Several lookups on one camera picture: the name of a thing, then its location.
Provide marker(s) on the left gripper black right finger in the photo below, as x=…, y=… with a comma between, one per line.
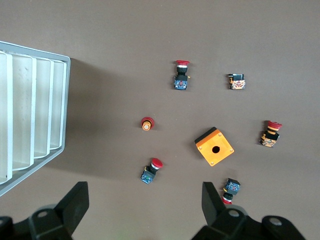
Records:
x=212, y=207

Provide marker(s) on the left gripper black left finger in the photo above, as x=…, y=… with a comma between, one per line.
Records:
x=72, y=207

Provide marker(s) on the red button black base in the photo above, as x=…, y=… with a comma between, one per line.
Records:
x=232, y=186

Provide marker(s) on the red mushroom button blue block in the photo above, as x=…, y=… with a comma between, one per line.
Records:
x=148, y=175
x=181, y=83

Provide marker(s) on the red yellow emergency stop button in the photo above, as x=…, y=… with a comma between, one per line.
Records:
x=270, y=140

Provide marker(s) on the white grey compartment tray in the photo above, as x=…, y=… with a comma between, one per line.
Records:
x=25, y=112

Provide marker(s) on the red orange button cap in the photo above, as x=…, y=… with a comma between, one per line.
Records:
x=147, y=123

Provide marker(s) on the orange contact block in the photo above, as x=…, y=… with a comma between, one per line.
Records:
x=237, y=85

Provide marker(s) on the orange button enclosure box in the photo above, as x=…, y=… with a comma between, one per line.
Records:
x=206, y=150

